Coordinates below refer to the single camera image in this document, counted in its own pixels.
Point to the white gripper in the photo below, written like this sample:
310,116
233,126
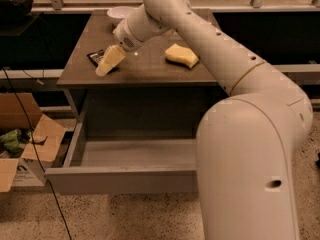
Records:
123,37

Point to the black rxbar chocolate wrapper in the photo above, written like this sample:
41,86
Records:
96,57

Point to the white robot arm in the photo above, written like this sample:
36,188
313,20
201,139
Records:
244,143

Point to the grey cabinet with glossy top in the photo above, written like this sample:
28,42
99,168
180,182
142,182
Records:
144,86

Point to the open grey top drawer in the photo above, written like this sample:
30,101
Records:
135,140

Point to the white ceramic bowl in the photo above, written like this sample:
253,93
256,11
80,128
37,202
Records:
120,12

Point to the yellow sponge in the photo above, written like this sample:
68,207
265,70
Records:
182,55

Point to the dark object on shelf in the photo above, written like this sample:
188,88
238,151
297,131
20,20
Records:
15,8

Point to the green bag in box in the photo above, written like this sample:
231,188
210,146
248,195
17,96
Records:
9,143

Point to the open cardboard box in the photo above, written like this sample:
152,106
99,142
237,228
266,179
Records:
41,137

